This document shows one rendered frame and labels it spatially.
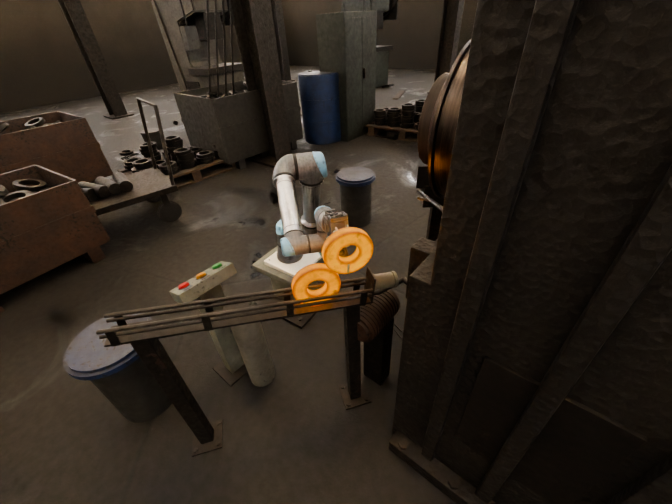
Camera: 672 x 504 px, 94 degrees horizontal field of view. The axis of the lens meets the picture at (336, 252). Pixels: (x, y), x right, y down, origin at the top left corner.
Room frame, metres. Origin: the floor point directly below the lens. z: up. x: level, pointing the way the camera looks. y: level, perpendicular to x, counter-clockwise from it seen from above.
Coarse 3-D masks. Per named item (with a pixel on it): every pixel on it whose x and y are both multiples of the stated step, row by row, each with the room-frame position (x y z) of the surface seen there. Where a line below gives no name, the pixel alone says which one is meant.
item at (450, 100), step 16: (464, 48) 0.93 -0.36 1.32; (464, 64) 0.90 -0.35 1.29; (448, 80) 0.87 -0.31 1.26; (448, 96) 0.86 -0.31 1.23; (448, 112) 0.84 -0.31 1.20; (432, 128) 0.84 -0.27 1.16; (448, 128) 0.82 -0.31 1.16; (432, 144) 0.83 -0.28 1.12; (448, 144) 0.81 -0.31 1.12; (432, 160) 0.84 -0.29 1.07; (448, 160) 0.81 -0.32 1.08; (432, 176) 0.85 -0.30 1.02
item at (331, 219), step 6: (324, 210) 0.96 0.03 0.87; (330, 210) 0.95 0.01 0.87; (324, 216) 0.89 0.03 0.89; (330, 216) 0.88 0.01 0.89; (336, 216) 0.87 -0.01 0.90; (342, 216) 0.87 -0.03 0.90; (324, 222) 0.90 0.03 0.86; (330, 222) 0.86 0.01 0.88; (336, 222) 0.87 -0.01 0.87; (342, 222) 0.87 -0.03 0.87; (324, 228) 0.94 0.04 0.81; (330, 228) 0.86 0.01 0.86; (330, 234) 0.85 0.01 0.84
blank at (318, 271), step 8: (312, 264) 0.76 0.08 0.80; (320, 264) 0.76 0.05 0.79; (304, 272) 0.73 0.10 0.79; (312, 272) 0.73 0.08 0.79; (320, 272) 0.74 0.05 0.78; (328, 272) 0.74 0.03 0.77; (296, 280) 0.72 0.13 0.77; (304, 280) 0.72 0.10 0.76; (312, 280) 0.73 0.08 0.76; (328, 280) 0.74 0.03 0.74; (336, 280) 0.75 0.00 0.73; (296, 288) 0.72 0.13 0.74; (304, 288) 0.72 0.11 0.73; (320, 288) 0.76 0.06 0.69; (328, 288) 0.74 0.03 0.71; (336, 288) 0.75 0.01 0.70; (296, 296) 0.72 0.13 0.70; (304, 296) 0.72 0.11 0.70; (312, 296) 0.73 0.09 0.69
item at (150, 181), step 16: (144, 128) 3.09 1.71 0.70; (160, 128) 2.66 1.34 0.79; (112, 176) 2.74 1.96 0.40; (128, 176) 2.90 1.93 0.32; (144, 176) 2.87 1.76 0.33; (160, 176) 2.85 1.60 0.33; (96, 192) 2.41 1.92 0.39; (112, 192) 2.46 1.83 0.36; (128, 192) 2.52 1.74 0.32; (144, 192) 2.50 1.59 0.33; (160, 192) 2.52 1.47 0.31; (96, 208) 2.25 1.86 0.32; (112, 208) 2.29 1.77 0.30; (160, 208) 2.51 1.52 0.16; (176, 208) 2.58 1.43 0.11
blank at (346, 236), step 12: (348, 228) 0.77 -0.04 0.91; (336, 240) 0.74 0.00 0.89; (348, 240) 0.75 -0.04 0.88; (360, 240) 0.76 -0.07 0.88; (324, 252) 0.74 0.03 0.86; (336, 252) 0.74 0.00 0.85; (360, 252) 0.76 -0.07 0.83; (372, 252) 0.77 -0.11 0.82; (336, 264) 0.74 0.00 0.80; (348, 264) 0.75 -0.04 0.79; (360, 264) 0.76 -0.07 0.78
